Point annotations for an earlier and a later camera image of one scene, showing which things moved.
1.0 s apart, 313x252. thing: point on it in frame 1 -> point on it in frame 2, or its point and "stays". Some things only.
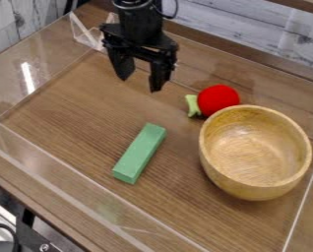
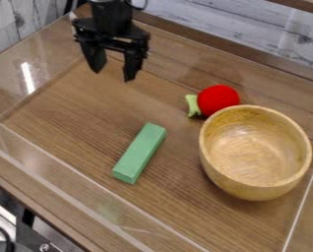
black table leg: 28,218 stays
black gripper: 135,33 -> 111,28
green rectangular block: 139,154 stays
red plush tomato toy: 212,98 stays
